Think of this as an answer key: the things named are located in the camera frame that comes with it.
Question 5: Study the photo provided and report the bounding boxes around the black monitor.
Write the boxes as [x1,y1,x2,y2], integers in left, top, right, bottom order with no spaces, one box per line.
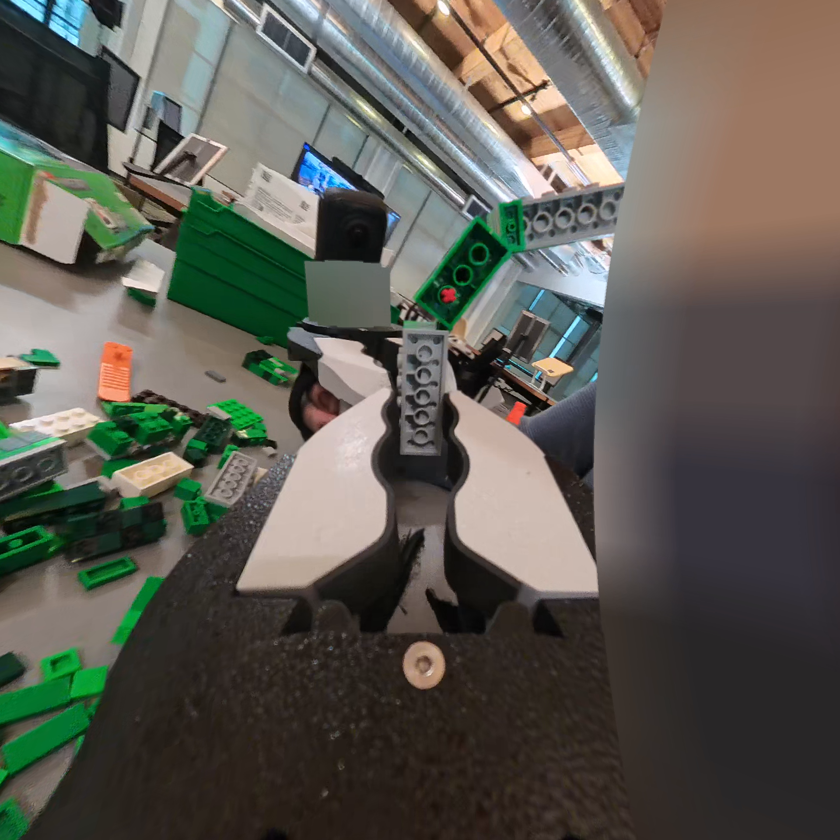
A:
[0,0,143,173]

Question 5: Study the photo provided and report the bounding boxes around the grey technic brick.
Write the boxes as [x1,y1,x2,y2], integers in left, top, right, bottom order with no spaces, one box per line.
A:
[497,182,627,252]
[0,436,69,504]
[399,327,452,458]
[204,451,259,507]

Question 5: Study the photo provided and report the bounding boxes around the tablet on stand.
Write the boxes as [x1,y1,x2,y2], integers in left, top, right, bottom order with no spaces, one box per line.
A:
[154,133,229,187]

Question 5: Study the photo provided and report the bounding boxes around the green toy box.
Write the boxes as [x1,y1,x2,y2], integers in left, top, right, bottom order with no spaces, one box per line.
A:
[0,120,157,265]

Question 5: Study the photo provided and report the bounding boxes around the silver ventilation duct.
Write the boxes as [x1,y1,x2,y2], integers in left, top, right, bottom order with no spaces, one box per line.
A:
[266,0,526,217]
[495,0,651,126]

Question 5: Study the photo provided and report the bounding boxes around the pile of loose green bricks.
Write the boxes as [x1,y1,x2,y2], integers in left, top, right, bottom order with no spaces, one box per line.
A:
[0,346,299,840]

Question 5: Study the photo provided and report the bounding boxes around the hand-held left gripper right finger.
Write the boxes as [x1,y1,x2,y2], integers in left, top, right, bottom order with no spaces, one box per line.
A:
[445,392,600,602]

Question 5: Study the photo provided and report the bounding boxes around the white plastic bags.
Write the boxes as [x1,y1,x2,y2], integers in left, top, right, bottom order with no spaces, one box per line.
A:
[245,162,324,249]

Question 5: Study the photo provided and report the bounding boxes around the green hollow brick block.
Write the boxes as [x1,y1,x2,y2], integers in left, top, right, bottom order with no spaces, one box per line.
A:
[412,215,514,330]

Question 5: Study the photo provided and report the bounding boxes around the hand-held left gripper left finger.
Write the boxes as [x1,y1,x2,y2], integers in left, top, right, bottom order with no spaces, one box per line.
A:
[235,387,402,599]

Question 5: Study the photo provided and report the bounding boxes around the black studded plate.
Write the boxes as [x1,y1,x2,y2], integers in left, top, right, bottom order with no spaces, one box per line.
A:
[130,388,209,429]

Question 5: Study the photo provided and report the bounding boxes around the person's right forearm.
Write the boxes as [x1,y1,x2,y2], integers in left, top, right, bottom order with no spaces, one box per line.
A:
[518,383,599,475]

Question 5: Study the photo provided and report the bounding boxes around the orange brick separator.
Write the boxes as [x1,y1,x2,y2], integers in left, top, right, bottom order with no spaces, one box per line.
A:
[96,340,135,403]

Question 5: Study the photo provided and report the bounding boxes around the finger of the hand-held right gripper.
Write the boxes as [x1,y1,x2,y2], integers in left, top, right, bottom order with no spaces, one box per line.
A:
[314,336,399,406]

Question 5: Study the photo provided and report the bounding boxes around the black and yellow brick build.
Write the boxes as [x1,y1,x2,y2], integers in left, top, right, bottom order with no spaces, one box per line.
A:
[0,356,40,403]

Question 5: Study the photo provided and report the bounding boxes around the white brick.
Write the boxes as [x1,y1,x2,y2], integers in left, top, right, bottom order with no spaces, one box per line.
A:
[9,407,106,448]

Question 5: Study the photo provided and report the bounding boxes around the stack of green bins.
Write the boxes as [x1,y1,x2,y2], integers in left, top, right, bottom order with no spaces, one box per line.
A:
[166,185,403,350]

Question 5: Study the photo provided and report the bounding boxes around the person's right hand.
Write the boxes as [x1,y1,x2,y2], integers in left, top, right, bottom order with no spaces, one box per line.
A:
[303,385,347,431]

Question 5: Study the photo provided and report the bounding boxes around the cream brick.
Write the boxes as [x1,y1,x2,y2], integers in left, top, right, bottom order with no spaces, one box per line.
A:
[111,451,195,498]

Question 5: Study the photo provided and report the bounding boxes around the wall television screen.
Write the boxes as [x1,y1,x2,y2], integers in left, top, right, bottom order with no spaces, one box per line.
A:
[290,141,403,240]

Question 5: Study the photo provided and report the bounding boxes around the grey desk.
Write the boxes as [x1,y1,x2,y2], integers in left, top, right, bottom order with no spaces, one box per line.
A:
[0,238,434,834]

